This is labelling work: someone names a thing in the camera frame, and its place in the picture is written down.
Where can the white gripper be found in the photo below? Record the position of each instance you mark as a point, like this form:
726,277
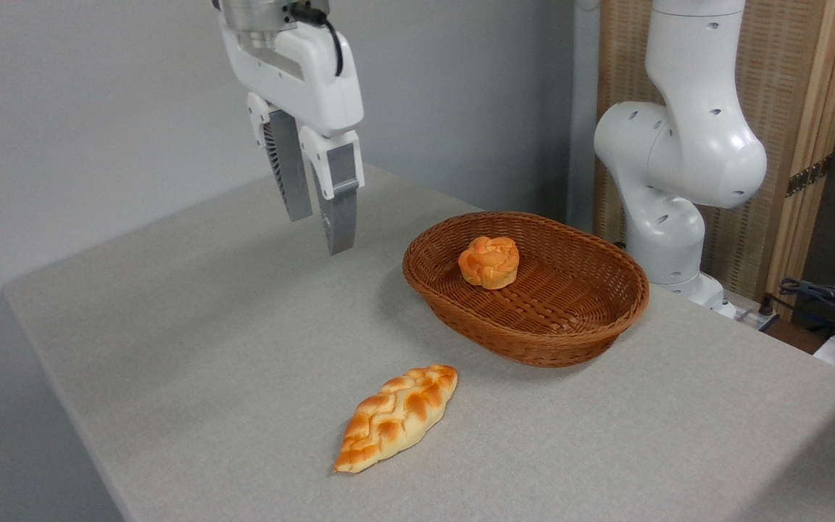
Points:
316,87

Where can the round orange bread roll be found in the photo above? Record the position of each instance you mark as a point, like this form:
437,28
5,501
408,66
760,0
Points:
488,262

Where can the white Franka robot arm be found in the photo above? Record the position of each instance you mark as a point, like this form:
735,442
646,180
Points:
686,145

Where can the long braided bread loaf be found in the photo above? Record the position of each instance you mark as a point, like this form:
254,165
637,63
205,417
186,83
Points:
396,417

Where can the brown wicker oval basket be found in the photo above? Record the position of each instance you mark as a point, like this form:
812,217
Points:
570,312

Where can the wooden woven folding screen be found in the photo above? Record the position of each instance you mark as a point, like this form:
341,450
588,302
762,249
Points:
787,87

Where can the metal screen hinge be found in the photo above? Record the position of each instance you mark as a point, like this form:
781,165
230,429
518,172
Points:
809,176

